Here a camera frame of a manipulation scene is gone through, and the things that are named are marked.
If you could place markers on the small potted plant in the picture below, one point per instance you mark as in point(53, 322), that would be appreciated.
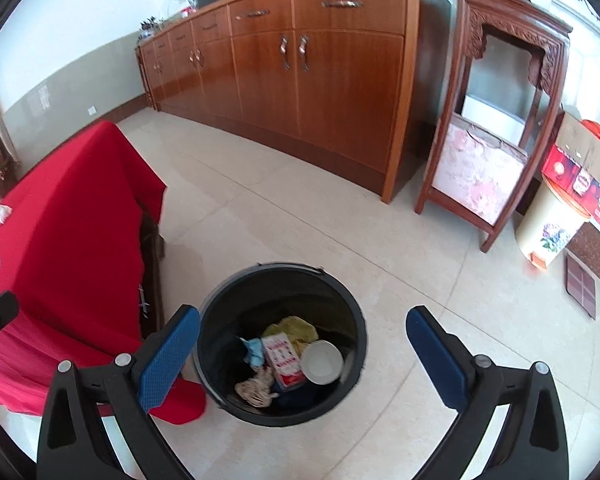
point(147, 30)

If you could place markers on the beige sock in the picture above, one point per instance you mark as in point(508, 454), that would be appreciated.
point(255, 389)

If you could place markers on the white paper cup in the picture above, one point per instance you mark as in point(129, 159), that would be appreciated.
point(321, 362)

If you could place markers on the pink floral gift bag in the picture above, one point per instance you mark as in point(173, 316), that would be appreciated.
point(475, 175)

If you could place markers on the white crumpled tissue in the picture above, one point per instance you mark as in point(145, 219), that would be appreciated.
point(2, 212)

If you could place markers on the long wooden sideboard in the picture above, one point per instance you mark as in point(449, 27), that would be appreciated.
point(340, 90)

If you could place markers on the cream floral pedal bin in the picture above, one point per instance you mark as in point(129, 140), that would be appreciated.
point(550, 220)

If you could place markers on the red round ornament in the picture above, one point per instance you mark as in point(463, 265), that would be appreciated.
point(594, 129)

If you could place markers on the yellow knitted cloth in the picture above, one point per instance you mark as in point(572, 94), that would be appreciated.
point(295, 330)

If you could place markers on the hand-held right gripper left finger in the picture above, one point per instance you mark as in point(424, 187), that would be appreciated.
point(167, 355)

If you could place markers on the black round trash bin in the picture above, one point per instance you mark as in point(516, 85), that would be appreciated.
point(220, 320)

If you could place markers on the carved wooden stand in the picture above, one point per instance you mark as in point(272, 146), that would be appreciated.
point(510, 7)

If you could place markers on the printed paper carton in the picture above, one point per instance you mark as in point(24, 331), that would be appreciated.
point(282, 360)

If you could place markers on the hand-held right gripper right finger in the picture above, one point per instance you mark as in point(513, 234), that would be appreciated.
point(437, 355)

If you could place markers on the red tablecloth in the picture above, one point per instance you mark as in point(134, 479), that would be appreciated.
point(70, 220)

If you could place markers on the light blue face mask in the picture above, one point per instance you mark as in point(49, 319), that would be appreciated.
point(255, 352)

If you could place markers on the cardboard box with red print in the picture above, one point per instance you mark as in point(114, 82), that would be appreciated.
point(580, 150)

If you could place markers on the dark wooden table base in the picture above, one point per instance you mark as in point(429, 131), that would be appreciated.
point(152, 245)

